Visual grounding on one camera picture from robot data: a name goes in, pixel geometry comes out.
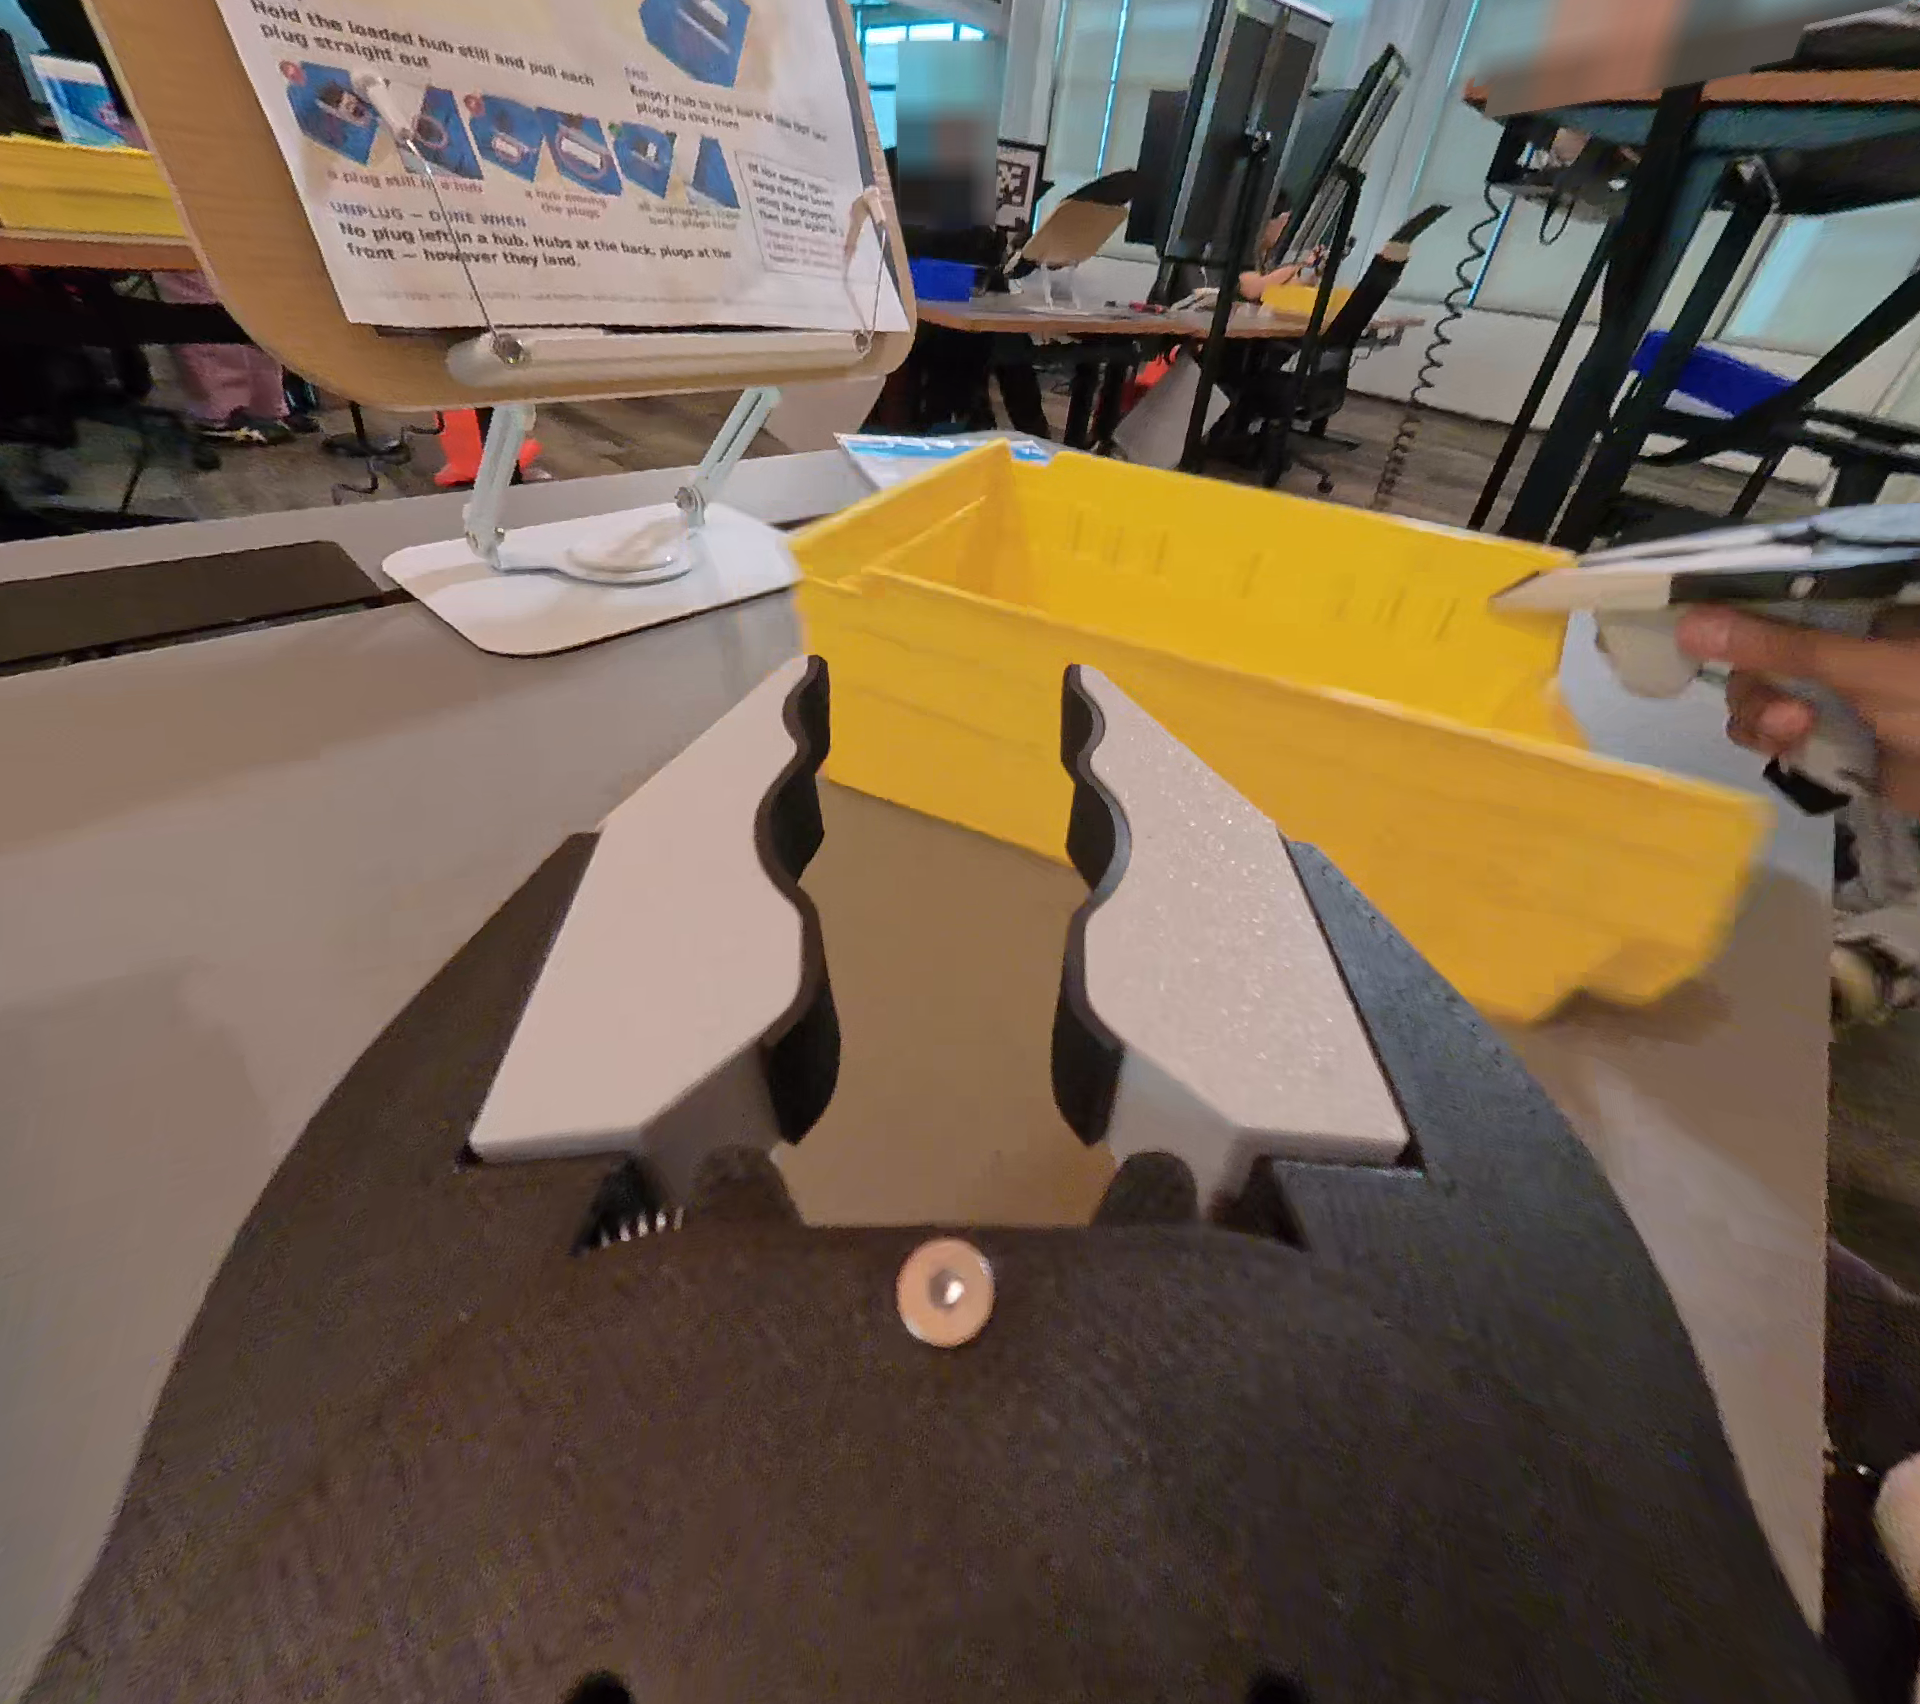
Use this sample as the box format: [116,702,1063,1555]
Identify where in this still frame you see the clear blue plastic bag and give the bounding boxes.
[834,428,1060,493]

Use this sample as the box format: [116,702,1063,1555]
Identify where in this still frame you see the black frame desk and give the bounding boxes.
[1463,7,1920,554]

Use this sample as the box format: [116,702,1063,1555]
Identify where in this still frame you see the orange traffic cone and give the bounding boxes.
[432,402,531,491]

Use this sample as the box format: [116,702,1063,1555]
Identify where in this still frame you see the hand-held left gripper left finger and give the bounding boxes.
[465,653,847,1174]

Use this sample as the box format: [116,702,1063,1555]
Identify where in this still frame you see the yellow plastic bin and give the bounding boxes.
[786,436,1777,1028]
[0,132,187,239]

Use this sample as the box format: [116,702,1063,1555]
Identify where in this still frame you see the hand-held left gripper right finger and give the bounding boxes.
[1050,662,1416,1211]

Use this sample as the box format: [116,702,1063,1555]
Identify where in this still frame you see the black desk cable cover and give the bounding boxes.
[0,539,404,674]

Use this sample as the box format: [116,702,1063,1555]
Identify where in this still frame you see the wooden table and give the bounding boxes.
[914,289,1429,476]

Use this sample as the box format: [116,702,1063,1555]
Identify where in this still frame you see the black coiled cable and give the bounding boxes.
[1403,180,1507,470]

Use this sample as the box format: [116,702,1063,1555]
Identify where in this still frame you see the white document stand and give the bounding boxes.
[382,325,881,659]

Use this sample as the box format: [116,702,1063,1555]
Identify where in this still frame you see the cardboard document stand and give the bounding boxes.
[1002,200,1134,307]

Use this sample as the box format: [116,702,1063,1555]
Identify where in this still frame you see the black monitor on stand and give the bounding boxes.
[1287,45,1416,269]
[1124,0,1338,476]

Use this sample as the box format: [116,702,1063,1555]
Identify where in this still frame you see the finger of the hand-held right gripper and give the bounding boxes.
[1488,555,1920,620]
[1566,500,1920,574]

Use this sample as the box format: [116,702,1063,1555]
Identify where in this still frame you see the person's right hand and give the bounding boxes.
[1672,605,1920,822]

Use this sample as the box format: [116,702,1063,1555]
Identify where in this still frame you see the instruction sheet on stand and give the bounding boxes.
[12,0,920,413]

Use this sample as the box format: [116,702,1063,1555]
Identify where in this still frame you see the black office chair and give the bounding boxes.
[1243,204,1454,500]

